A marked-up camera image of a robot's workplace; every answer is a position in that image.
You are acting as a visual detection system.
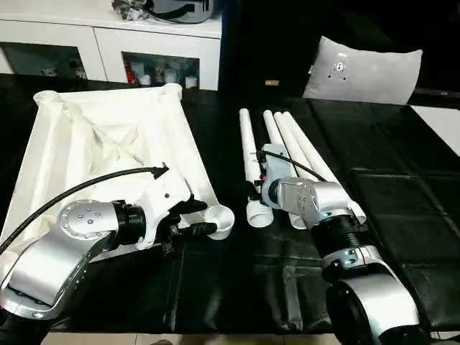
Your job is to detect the white plastic table leg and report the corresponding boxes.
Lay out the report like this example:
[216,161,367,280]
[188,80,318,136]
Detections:
[262,110,310,231]
[282,111,367,222]
[239,107,276,229]
[273,111,330,183]

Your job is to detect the white plastic table top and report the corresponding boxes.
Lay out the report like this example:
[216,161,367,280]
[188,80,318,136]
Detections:
[0,83,236,287]

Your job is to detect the black mat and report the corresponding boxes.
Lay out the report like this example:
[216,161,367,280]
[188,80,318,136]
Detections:
[0,73,460,334]

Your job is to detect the red bottle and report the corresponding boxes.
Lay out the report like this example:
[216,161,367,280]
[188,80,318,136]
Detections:
[124,59,139,86]

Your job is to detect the grey pillow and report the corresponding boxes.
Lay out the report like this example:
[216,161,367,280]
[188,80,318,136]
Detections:
[302,34,424,106]

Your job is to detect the grey helmet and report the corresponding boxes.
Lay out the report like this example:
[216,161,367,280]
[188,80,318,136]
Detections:
[147,0,224,24]

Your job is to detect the white cabinet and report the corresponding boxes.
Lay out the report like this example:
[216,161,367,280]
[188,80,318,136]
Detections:
[0,14,222,91]

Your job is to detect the white flat board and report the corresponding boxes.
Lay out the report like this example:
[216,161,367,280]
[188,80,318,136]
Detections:
[409,104,460,157]

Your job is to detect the black bar pink mark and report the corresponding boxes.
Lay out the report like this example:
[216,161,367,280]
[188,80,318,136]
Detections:
[413,86,460,107]

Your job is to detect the black crumpled bag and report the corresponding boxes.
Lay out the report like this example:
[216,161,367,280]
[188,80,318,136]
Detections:
[111,0,152,21]

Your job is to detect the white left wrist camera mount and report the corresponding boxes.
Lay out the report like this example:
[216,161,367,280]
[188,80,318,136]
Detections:
[134,172,195,251]

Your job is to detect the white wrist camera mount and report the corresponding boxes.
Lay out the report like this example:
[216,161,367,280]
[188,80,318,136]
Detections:
[261,143,300,180]
[134,172,195,251]

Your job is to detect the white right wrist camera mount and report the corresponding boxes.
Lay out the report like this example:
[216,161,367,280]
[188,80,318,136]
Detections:
[261,143,300,180]

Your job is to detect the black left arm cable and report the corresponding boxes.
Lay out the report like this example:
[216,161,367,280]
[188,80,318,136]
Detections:
[0,163,170,252]

